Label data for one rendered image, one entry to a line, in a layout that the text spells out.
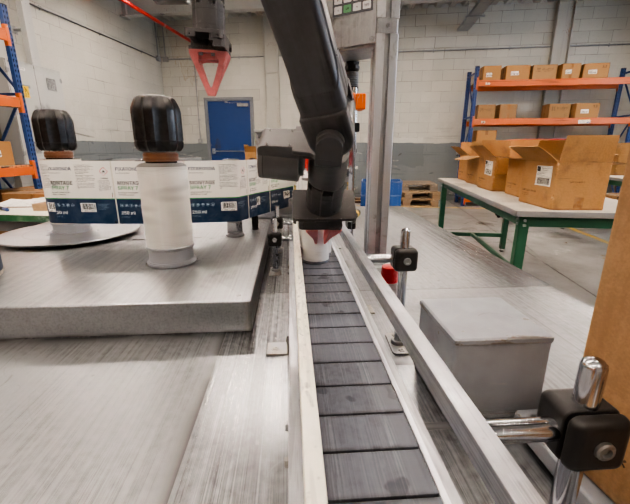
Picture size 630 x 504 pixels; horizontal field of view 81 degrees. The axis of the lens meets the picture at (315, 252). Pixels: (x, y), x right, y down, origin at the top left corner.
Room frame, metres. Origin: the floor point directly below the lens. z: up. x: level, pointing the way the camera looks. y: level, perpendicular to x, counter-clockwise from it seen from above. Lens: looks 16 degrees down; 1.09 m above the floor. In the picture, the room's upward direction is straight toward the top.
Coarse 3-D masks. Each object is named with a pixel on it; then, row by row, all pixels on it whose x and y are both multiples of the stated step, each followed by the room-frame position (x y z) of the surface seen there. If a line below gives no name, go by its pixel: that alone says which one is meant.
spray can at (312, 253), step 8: (304, 176) 0.68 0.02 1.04; (304, 184) 0.67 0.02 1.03; (304, 232) 0.67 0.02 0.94; (320, 232) 0.66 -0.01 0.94; (304, 240) 0.67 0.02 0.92; (312, 240) 0.66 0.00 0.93; (320, 240) 0.66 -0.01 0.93; (304, 248) 0.67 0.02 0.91; (312, 248) 0.66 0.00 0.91; (320, 248) 0.66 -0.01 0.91; (328, 248) 0.68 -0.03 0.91; (304, 256) 0.67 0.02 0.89; (312, 256) 0.66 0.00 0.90; (320, 256) 0.66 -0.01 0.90; (328, 256) 0.68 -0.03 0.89
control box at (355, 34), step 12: (360, 12) 0.82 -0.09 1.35; (372, 12) 0.81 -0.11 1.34; (336, 24) 0.85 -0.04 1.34; (348, 24) 0.84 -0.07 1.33; (360, 24) 0.82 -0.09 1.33; (372, 24) 0.81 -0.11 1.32; (336, 36) 0.85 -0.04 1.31; (348, 36) 0.84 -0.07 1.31; (360, 36) 0.82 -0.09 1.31; (372, 36) 0.81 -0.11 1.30; (348, 48) 0.84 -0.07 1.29; (360, 48) 0.83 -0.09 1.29; (372, 48) 0.82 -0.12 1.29; (348, 60) 0.93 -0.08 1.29
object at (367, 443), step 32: (320, 288) 0.54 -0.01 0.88; (320, 320) 0.43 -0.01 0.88; (352, 320) 0.43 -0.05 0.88; (320, 352) 0.35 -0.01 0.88; (352, 352) 0.35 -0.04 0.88; (320, 384) 0.30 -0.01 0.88; (352, 384) 0.30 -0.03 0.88; (384, 384) 0.30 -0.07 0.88; (320, 416) 0.26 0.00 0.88; (352, 416) 0.25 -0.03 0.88; (384, 416) 0.25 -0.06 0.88; (352, 448) 0.22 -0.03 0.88; (384, 448) 0.22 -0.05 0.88; (416, 448) 0.22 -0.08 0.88; (352, 480) 0.19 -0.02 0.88; (384, 480) 0.19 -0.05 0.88; (416, 480) 0.19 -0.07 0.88
